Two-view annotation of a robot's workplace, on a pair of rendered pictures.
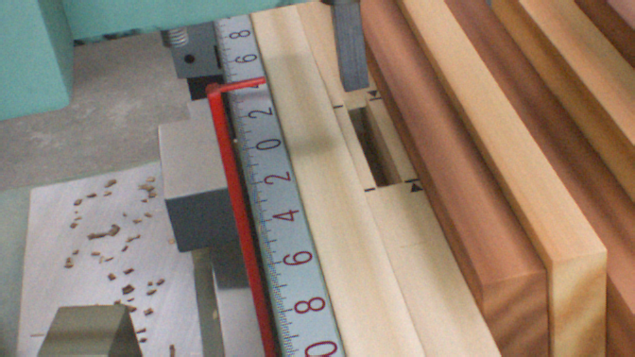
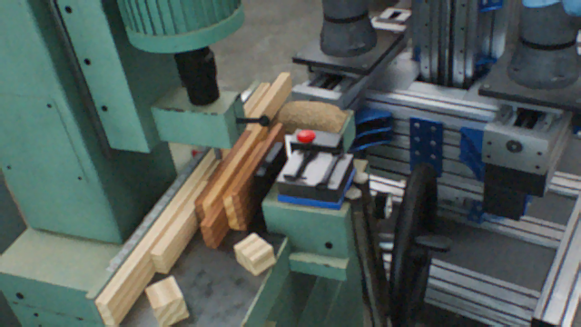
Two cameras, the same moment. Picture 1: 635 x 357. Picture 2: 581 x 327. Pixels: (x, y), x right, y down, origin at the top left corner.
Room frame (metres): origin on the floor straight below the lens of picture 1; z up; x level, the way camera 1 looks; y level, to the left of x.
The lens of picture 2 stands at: (-0.37, -0.58, 1.57)
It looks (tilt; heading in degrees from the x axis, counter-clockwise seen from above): 37 degrees down; 31
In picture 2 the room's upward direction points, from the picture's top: 9 degrees counter-clockwise
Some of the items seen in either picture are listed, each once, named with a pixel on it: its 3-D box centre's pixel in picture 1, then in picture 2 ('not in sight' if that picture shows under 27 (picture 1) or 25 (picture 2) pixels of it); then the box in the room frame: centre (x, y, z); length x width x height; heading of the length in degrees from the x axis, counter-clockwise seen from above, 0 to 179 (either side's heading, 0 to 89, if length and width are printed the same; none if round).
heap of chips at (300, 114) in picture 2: not in sight; (308, 113); (0.55, -0.08, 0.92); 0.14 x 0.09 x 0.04; 95
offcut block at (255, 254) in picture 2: not in sight; (254, 253); (0.17, -0.17, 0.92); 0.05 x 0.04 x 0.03; 66
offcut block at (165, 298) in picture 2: not in sight; (167, 302); (0.04, -0.09, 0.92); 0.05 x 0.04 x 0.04; 53
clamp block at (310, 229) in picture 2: not in sight; (319, 203); (0.31, -0.21, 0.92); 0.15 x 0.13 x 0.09; 5
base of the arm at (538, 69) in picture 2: not in sight; (546, 53); (0.98, -0.47, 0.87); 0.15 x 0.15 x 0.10
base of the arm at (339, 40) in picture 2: not in sight; (347, 26); (1.03, 0.03, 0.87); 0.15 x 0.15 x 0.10
